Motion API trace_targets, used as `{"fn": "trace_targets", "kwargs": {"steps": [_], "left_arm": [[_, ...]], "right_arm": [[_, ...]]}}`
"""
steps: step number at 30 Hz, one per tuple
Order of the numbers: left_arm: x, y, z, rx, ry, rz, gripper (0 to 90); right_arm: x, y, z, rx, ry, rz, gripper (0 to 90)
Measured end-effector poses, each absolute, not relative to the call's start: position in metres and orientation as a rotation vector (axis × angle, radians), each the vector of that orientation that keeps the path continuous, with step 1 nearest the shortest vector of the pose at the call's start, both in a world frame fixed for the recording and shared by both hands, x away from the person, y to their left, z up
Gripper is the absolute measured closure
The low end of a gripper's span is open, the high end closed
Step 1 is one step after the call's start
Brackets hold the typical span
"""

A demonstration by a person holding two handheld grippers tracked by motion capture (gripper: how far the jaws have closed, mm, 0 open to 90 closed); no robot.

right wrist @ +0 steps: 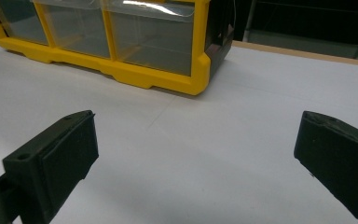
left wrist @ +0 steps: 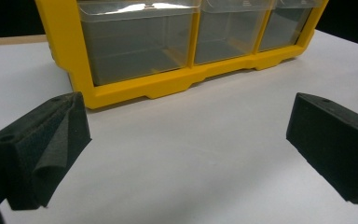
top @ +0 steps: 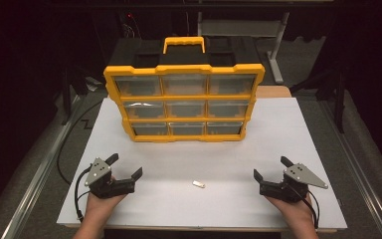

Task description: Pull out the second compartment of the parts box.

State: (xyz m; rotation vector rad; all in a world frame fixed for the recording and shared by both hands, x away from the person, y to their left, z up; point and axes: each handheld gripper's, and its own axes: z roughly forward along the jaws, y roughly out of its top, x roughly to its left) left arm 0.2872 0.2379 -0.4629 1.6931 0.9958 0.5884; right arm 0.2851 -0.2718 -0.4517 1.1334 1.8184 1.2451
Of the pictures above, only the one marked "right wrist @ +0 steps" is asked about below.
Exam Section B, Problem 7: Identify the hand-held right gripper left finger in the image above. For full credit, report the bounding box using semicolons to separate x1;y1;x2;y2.
2;109;100;224

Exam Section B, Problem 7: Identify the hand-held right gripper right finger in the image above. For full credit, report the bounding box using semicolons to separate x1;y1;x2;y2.
293;110;358;224

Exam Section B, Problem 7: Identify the yellow black drawer organizer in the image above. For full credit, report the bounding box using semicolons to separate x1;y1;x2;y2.
0;0;236;96

